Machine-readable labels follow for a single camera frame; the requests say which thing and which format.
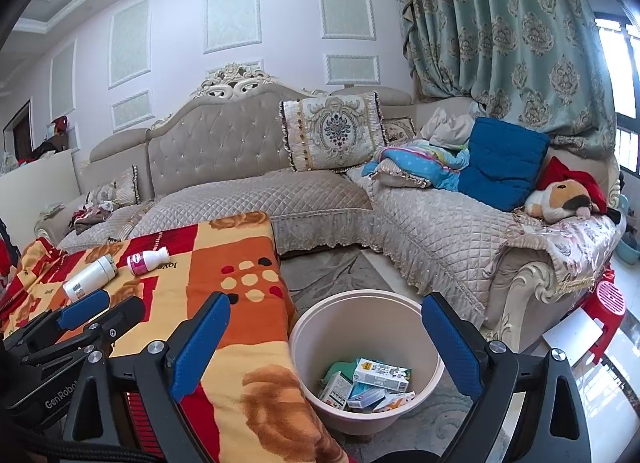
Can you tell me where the milk carton with cow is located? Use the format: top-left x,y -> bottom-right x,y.
352,358 -> 412,393

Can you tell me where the white green medicine box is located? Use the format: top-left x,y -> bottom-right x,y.
318,371 -> 354,410

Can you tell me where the silver tablet box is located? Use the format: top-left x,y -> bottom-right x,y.
346,383 -> 386,412

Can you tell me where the white printed wrapper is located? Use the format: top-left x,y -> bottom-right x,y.
373,391 -> 416,413

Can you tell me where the white thermos bottle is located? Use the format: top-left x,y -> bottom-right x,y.
63,254 -> 117,303

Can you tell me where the pink label yogurt bottle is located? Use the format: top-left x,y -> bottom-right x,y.
127,246 -> 170,277

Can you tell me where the colourful patterned blanket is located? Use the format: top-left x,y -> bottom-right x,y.
1,212 -> 347,462

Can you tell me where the clothes pile on sofa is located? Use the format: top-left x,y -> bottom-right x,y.
68,201 -> 115,235

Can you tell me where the small embroidered cushion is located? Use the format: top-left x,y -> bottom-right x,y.
86,165 -> 140,208

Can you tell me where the white cabinet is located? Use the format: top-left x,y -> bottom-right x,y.
0,151 -> 79,249

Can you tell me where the red plastic stool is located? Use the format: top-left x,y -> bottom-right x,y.
582,280 -> 626,365

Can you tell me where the plush toy with red hat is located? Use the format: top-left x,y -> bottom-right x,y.
524,156 -> 622,224

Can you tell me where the beige tufted sofa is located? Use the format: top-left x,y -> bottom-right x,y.
35,64 -> 624,348

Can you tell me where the blue cushion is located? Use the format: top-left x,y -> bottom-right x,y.
458,117 -> 550,212

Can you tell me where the large embroidered cushion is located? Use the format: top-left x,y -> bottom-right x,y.
279,91 -> 387,171

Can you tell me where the colourful striped blanket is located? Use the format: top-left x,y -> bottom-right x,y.
361,139 -> 470,192

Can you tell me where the grey edged pillow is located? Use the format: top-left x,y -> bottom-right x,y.
370,158 -> 432,189

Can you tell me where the beige clothes pile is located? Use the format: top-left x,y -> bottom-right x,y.
420,108 -> 475,151

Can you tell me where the teal patterned curtain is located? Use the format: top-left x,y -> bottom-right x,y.
398,0 -> 616,160

